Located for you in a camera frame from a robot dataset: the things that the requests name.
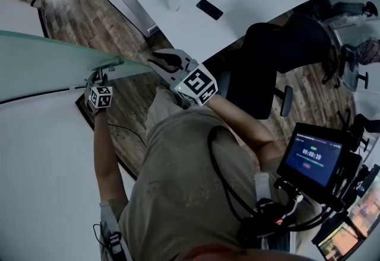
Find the glass window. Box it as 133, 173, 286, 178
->
311, 170, 380, 261

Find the white harness side strap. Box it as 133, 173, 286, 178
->
99, 200, 131, 261

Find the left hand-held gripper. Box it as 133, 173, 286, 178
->
84, 72, 115, 113

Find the black monitor screen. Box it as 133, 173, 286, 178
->
275, 122, 353, 188

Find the black smartphone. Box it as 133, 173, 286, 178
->
195, 0, 224, 21

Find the person's right forearm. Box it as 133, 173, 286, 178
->
204, 94, 277, 165

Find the black office chair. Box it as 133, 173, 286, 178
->
218, 13, 339, 120

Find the person's left forearm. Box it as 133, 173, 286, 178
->
93, 108, 130, 210

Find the grey mesh office chair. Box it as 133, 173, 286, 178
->
323, 43, 371, 91

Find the person's beige trouser leg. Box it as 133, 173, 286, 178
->
145, 84, 182, 136

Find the small white bottle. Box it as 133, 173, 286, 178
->
161, 0, 182, 13

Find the plastic-wrapped office chair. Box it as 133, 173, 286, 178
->
329, 1, 379, 25

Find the metal door handle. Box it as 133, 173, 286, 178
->
87, 58, 125, 84

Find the frosted glass door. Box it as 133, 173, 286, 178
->
0, 30, 155, 103

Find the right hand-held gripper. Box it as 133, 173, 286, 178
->
147, 47, 219, 107

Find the white chest strap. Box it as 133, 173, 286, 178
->
254, 173, 273, 204

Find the black camera rig mount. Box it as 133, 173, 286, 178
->
255, 161, 369, 243

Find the thick black chest cable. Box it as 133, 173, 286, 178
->
207, 125, 262, 222

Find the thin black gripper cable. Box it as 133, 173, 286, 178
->
106, 123, 148, 148

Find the person's beige shirt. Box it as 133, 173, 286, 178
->
117, 108, 297, 261

